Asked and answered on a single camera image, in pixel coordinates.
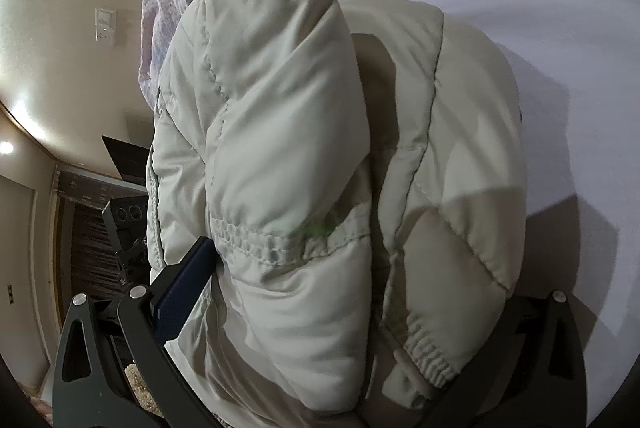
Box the bed with white sheet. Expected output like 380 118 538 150
325 0 640 428

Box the pale green puffer jacket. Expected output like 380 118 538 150
145 0 528 428

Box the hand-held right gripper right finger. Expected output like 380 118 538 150
420 291 586 428

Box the white wall switch plate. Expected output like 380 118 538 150
94 7 118 45

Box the beige fluffy rug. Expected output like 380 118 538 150
125 363 166 415

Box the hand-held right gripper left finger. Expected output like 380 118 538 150
50 235 221 428

